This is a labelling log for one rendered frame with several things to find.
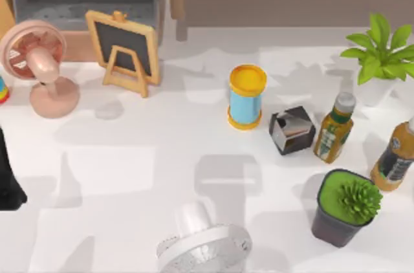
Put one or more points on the yellow and blue can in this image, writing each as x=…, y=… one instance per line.
x=246, y=101

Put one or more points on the black and silver box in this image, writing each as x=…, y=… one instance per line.
x=292, y=130

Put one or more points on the wooden framed blackboard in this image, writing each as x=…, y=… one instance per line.
x=124, y=40

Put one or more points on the white desk fan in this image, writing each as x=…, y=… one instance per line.
x=203, y=244

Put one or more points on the yellow bottle with green label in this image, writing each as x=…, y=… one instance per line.
x=334, y=130

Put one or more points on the green plant in black pot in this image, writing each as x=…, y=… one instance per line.
x=343, y=208

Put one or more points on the pink desk fan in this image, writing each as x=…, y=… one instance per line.
x=39, y=62

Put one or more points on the green plant in white pot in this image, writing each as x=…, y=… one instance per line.
x=381, y=56

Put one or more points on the orange bottle with dark label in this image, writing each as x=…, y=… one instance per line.
x=394, y=156

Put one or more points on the stack of coloured rings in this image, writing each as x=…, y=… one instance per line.
x=2, y=90

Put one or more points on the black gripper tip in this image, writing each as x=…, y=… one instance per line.
x=6, y=182

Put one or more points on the wooden cupboard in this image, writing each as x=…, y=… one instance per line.
x=4, y=1

